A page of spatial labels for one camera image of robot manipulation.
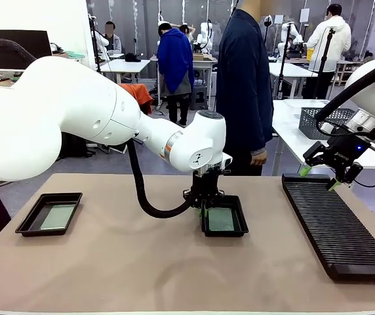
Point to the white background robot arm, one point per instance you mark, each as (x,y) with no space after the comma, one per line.
(287,33)
(204,34)
(99,36)

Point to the seated person in grey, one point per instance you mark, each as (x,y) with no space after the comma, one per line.
(114,44)

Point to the white background work table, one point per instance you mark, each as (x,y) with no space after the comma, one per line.
(207,60)

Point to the black plastic ESD tray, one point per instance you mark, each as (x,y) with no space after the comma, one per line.
(241,223)
(30,220)

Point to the person in navy coat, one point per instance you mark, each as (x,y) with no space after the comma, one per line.
(243,82)

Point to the green perforated circuit board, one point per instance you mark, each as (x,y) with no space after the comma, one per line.
(222,220)
(58,217)

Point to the grey plastic stool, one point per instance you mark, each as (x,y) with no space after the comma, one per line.
(200,96)

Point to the long white background table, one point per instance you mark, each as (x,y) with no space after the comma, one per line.
(294,70)

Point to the person's right forearm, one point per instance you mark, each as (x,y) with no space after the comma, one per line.
(261,141)

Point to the person with blue coat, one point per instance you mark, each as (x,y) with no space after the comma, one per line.
(174,55)

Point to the seated person with black hair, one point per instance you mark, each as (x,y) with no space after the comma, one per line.
(187,30)

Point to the black slotted board rack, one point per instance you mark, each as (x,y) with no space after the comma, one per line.
(345,246)

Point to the grey mesh basket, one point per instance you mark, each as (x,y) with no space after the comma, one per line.
(307,121)

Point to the black tripod stand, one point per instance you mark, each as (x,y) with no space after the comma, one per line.
(326,54)
(282,65)

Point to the black backpack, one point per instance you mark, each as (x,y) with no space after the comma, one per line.
(74,146)

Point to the person in white hooded jacket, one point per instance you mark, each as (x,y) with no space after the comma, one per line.
(338,39)

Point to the metal storage shelf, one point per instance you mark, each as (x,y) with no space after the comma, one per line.
(345,70)

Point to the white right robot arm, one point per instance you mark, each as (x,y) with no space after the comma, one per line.
(371,85)

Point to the orange jacket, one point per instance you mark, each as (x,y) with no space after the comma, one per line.
(143,96)

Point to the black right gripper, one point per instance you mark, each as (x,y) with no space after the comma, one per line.
(346,151)

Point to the black computer monitor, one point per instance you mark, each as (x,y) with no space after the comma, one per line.
(41,41)

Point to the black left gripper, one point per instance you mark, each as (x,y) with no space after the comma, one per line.
(205,187)

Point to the person's right hand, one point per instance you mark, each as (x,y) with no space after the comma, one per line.
(259,159)

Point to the yellow bin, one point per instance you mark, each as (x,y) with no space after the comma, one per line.
(310,54)

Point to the white side table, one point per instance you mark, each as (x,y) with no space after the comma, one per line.
(289,131)

